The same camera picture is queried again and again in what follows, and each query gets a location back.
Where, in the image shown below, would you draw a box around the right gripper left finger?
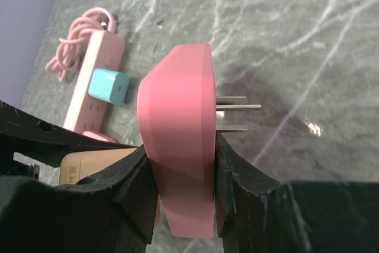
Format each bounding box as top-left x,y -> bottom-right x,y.
1,146 -> 158,252

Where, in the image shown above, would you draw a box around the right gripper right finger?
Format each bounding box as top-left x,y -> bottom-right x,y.
215,134 -> 378,252

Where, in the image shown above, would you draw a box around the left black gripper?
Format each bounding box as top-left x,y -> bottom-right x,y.
1,101 -> 132,180

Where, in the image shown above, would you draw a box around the wooden cube block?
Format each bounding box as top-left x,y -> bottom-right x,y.
59,148 -> 137,185

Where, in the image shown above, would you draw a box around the pink long power strip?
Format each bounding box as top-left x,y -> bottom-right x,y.
63,30 -> 129,134

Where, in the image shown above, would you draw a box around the teal cube block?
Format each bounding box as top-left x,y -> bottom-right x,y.
88,68 -> 130,105

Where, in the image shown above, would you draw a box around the pink power cord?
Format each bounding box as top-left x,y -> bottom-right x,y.
44,7 -> 118,82

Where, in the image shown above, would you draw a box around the pink triangular power strip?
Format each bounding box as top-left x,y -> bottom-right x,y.
137,43 -> 259,239

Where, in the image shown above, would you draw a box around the pink triangular plug adapter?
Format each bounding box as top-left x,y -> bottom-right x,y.
82,130 -> 117,143

